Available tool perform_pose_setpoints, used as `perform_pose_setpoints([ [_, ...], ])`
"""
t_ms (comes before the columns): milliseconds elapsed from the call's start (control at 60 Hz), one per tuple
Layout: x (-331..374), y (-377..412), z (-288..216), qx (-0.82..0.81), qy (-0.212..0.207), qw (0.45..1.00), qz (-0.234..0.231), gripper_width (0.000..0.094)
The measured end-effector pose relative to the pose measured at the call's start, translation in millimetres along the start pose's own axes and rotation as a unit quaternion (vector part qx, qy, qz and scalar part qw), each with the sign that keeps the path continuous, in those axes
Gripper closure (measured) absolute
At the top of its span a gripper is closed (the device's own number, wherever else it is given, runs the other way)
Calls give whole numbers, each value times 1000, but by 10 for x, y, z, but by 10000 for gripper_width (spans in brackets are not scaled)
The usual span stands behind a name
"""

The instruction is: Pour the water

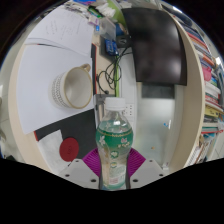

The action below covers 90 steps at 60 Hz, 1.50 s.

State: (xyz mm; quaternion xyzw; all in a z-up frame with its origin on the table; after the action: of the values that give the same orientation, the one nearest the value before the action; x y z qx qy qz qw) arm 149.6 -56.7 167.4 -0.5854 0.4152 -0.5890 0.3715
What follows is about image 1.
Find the flat round red coaster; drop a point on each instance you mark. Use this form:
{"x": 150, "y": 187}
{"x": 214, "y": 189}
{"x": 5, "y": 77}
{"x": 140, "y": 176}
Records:
{"x": 69, "y": 150}

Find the white tissue sheet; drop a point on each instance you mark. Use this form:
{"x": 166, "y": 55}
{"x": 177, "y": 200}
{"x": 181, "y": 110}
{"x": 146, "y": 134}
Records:
{"x": 50, "y": 150}

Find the black computer monitor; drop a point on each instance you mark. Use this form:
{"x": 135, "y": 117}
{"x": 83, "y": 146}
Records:
{"x": 156, "y": 46}

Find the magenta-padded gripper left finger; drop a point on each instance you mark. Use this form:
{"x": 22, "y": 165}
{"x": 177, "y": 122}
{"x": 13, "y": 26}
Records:
{"x": 80, "y": 171}

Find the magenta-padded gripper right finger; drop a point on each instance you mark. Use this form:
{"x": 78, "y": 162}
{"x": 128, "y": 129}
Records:
{"x": 146, "y": 171}

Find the black desk mat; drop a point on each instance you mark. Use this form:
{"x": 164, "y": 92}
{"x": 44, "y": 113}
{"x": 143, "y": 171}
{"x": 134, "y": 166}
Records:
{"x": 80, "y": 128}

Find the small blue box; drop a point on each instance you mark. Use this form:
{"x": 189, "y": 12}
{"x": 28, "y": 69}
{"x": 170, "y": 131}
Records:
{"x": 111, "y": 47}

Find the large white paper sheet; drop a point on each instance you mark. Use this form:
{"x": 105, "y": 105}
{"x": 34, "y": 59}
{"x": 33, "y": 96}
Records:
{"x": 36, "y": 90}

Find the white paper sheet with writing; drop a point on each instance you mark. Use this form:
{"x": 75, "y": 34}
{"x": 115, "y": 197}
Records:
{"x": 63, "y": 28}

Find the cream patterned ceramic mug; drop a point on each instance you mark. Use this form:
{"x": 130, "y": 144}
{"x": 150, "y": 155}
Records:
{"x": 78, "y": 86}

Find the clear green-label drink bottle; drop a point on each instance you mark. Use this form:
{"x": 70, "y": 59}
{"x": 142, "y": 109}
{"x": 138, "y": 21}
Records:
{"x": 114, "y": 133}

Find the white wall socket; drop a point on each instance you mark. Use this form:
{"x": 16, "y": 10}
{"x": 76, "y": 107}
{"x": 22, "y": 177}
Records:
{"x": 129, "y": 110}

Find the wall shelf full of books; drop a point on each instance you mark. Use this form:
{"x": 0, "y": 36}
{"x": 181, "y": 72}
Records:
{"x": 210, "y": 90}

